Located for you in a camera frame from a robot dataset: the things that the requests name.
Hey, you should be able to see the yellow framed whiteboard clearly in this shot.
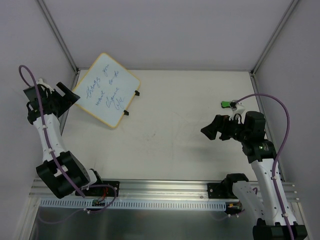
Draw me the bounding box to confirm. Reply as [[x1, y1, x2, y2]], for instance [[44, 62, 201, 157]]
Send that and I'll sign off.
[[72, 52, 141, 128]]

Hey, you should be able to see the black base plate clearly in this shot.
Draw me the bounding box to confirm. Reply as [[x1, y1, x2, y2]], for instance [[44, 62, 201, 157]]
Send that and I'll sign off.
[[206, 182, 229, 199], [80, 180, 120, 197]]

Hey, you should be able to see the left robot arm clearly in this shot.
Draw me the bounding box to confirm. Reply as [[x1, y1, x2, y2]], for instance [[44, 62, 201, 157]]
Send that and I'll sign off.
[[24, 79, 104, 199]]

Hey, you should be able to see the green whiteboard eraser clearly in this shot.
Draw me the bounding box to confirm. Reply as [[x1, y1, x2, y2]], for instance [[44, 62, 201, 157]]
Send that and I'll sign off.
[[220, 101, 231, 109]]

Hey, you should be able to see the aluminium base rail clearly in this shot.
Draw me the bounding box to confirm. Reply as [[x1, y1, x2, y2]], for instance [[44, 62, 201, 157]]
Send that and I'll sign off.
[[28, 177, 300, 203]]

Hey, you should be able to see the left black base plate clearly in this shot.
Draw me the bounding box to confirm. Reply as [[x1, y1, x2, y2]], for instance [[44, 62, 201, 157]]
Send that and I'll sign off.
[[80, 180, 120, 197]]

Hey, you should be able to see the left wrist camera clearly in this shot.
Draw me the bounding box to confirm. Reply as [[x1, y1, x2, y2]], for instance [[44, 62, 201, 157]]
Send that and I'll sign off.
[[36, 78, 55, 93]]

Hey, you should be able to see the whiteboard wire stand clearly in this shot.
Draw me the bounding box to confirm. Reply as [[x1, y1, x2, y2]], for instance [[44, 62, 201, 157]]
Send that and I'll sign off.
[[123, 90, 140, 116]]

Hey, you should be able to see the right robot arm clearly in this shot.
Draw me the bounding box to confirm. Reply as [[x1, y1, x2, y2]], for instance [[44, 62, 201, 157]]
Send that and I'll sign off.
[[200, 111, 308, 240]]

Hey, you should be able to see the white slotted cable duct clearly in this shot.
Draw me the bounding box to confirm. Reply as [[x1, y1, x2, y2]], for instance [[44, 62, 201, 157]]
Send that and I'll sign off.
[[39, 198, 227, 212]]

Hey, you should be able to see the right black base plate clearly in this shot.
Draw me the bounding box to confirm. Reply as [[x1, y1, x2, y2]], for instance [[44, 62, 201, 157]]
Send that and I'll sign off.
[[206, 182, 229, 199]]

